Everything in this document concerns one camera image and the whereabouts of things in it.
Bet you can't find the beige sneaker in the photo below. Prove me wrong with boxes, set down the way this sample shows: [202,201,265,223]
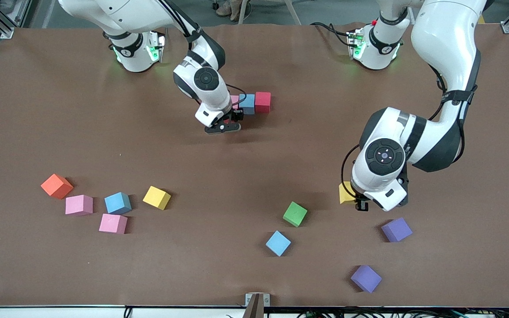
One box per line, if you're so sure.
[217,1,238,17]

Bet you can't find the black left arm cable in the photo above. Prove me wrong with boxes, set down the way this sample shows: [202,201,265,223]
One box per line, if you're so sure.
[341,66,449,199]

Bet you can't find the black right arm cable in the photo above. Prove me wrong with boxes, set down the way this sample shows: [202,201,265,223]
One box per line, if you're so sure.
[160,0,247,104]

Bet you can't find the purple foam block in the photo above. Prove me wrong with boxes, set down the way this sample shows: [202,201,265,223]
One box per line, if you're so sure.
[381,217,413,243]
[350,265,382,294]

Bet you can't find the black base cable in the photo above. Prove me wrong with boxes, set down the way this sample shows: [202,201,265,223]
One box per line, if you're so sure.
[310,21,353,47]

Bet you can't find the yellow foam block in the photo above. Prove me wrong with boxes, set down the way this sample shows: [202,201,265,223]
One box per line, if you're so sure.
[143,185,171,211]
[339,181,357,205]

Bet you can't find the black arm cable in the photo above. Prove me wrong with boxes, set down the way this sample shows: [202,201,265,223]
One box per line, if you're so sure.
[160,0,247,104]
[341,66,449,199]

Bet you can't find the brown paper table cover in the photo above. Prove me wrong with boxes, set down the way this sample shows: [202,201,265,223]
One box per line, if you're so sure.
[0,23,509,308]

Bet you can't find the white stool legs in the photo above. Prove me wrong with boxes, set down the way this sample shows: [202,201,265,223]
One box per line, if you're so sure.
[237,0,303,26]

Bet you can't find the orange foam block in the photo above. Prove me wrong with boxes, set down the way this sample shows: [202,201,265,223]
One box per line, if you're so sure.
[41,174,74,200]

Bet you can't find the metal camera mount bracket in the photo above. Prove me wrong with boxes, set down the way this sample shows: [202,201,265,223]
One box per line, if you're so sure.
[245,293,270,318]

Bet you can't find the blue foam block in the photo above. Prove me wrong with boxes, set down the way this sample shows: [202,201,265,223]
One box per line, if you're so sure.
[266,230,292,257]
[104,192,132,215]
[239,94,256,116]

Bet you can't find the green foam block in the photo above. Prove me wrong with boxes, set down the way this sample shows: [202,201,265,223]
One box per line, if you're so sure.
[282,201,308,228]

